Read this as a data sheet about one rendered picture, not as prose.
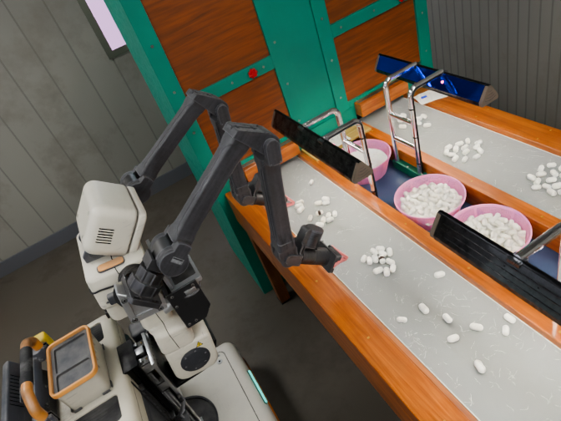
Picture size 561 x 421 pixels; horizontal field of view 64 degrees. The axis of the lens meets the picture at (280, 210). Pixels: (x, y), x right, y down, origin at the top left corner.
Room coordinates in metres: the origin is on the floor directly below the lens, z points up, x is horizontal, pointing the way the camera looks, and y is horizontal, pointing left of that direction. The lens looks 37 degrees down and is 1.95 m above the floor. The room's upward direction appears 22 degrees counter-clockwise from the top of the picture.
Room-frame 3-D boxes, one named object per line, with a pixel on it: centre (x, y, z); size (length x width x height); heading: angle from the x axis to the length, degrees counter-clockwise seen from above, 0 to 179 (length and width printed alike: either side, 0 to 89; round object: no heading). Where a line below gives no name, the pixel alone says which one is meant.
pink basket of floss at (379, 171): (1.73, -0.44, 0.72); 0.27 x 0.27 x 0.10
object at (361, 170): (1.50, -0.22, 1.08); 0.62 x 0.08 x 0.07; 15
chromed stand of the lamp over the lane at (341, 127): (1.51, -0.29, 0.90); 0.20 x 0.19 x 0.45; 15
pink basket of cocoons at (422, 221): (1.31, -0.56, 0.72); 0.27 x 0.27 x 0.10
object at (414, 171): (1.62, -0.68, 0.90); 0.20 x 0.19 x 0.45; 15
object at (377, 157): (1.73, -0.44, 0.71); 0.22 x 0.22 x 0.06
